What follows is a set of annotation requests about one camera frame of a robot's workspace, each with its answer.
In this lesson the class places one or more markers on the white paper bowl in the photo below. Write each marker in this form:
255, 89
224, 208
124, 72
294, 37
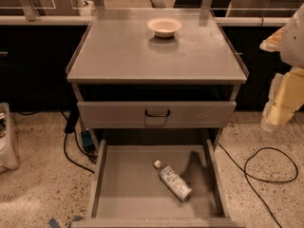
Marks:
164, 27

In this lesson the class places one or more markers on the translucent plastic bin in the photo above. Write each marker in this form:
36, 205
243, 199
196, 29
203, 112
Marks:
9, 145

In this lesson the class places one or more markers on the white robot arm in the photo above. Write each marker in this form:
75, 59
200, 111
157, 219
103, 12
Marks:
292, 42

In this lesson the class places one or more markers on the closed grey top drawer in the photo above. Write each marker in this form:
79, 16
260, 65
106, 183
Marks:
131, 114

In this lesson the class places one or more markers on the open grey middle drawer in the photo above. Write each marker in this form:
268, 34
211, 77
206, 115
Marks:
127, 192

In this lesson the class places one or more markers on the grey drawer cabinet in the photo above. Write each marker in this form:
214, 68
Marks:
120, 59

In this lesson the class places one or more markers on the clear plastic bottle white cap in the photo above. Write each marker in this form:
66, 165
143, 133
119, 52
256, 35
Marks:
173, 181

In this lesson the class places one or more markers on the black drawer handle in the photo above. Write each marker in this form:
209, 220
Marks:
158, 114

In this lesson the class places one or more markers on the blue tape on floor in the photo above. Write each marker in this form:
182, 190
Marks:
62, 223

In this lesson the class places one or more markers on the blue power adapter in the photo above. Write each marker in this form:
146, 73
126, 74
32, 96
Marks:
86, 140

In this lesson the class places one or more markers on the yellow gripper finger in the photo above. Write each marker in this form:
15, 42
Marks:
285, 97
273, 42

